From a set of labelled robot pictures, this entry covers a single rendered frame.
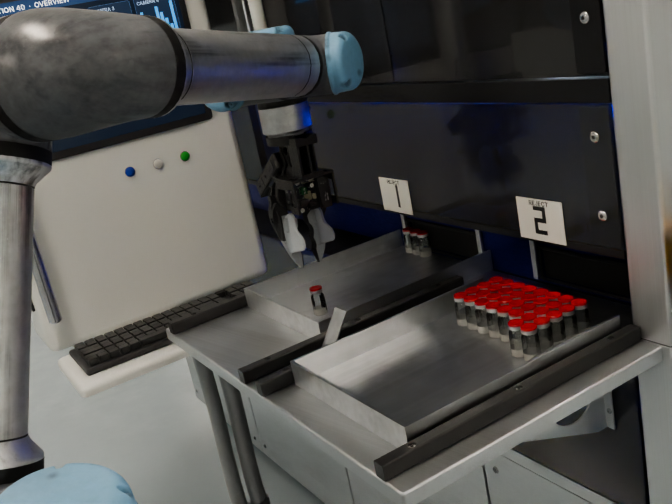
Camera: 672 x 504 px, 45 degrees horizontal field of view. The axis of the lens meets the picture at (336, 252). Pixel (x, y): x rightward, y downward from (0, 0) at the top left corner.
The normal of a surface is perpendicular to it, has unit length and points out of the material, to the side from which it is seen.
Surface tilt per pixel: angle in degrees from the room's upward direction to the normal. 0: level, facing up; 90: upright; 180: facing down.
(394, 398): 0
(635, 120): 90
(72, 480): 7
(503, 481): 90
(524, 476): 90
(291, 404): 0
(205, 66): 98
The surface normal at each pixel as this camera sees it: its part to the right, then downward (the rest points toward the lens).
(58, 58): 0.25, 0.00
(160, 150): 0.51, 0.16
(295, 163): -0.84, 0.30
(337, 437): -0.19, -0.94
